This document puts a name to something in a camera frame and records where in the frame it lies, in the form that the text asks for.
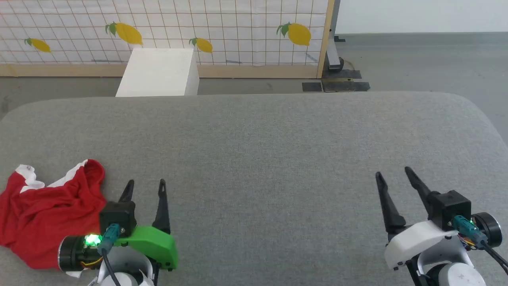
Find lemon print partition wooden frame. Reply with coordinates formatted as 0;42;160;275
0;0;336;79

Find grey metal post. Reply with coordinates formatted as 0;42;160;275
325;0;345;73

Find large black floor plate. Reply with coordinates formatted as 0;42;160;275
321;69;371;93

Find white rectangular box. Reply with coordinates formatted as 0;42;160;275
115;48;200;97

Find left black cable teal plug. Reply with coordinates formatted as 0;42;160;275
97;223;122;286

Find red garment with white trim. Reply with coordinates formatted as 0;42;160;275
0;159;108;278

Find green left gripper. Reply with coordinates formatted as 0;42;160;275
114;178;179;272

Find black cable teal plug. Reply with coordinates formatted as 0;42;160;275
97;223;122;286
453;215;508;275

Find right black cable teal plug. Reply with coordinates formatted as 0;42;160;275
453;215;508;275

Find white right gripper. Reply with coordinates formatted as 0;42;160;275
375;166;461;271

